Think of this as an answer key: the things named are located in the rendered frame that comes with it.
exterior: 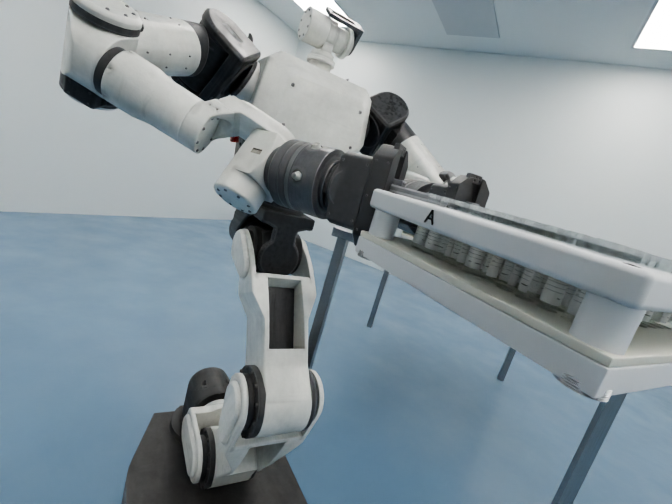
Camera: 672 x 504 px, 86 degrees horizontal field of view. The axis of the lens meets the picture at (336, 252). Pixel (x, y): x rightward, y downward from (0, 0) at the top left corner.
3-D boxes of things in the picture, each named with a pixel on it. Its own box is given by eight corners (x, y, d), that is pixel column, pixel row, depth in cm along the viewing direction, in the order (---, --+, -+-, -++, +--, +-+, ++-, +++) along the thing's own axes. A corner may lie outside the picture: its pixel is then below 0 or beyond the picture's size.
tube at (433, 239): (431, 274, 36) (457, 200, 34) (422, 273, 35) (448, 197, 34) (422, 269, 37) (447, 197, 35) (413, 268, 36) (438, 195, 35)
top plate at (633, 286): (758, 324, 30) (771, 301, 30) (637, 311, 18) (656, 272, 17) (508, 239, 51) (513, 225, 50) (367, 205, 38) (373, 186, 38)
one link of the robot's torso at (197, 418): (178, 438, 107) (186, 400, 105) (243, 429, 118) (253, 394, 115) (187, 499, 91) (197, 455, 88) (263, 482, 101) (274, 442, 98)
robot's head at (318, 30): (292, 52, 81) (302, 9, 79) (331, 70, 86) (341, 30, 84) (304, 48, 75) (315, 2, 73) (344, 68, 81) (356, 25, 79)
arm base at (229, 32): (158, 82, 70) (173, 57, 77) (217, 125, 77) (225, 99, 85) (199, 20, 62) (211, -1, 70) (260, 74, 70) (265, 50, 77)
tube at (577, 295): (574, 350, 24) (624, 245, 23) (564, 351, 24) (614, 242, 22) (555, 340, 25) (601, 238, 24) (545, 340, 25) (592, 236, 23)
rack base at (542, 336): (729, 376, 31) (743, 351, 31) (594, 400, 19) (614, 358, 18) (495, 273, 52) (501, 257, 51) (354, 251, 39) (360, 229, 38)
